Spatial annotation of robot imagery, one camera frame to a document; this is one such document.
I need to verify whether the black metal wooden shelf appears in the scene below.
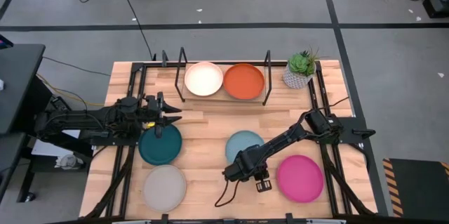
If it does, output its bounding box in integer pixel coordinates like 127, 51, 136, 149
174, 46, 273, 107

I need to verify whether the grey plate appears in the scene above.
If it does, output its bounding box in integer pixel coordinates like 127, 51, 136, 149
142, 164, 187, 213

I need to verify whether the pink plate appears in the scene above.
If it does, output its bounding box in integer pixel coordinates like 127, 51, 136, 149
276, 154, 325, 204

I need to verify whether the black desk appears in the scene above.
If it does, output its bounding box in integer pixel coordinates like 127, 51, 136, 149
0, 44, 47, 204

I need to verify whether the light blue plate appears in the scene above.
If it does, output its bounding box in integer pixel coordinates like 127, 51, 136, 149
224, 130, 266, 165

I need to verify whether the long black floor cable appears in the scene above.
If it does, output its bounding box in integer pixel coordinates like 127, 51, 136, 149
114, 0, 156, 60

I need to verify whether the cream plate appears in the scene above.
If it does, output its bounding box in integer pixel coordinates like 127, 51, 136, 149
184, 61, 225, 97

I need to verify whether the green succulent plant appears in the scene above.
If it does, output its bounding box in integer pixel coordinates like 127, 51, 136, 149
287, 46, 321, 77

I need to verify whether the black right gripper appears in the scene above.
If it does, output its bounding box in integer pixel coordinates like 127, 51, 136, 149
222, 145, 273, 194

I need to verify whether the white paper sheet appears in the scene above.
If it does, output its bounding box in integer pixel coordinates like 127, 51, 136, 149
30, 129, 82, 158

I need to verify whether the white triangle-patterned plant pot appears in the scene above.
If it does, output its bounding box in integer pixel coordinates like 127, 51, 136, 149
282, 62, 316, 90

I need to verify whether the yellow cable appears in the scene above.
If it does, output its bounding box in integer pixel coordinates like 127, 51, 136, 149
36, 72, 106, 107

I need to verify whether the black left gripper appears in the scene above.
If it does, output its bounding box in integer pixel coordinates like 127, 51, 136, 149
141, 91, 183, 131

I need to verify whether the dark teal plate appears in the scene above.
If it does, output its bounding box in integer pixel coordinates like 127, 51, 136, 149
138, 124, 183, 166

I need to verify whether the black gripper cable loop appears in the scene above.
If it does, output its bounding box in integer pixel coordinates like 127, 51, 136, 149
214, 178, 241, 208

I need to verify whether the hazard-striped black mat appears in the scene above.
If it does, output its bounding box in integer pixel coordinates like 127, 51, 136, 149
382, 157, 449, 218

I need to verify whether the orange plate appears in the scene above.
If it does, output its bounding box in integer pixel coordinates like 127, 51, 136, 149
223, 62, 266, 100

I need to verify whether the black aluminium table frame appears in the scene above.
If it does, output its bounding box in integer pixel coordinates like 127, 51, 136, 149
83, 59, 379, 220

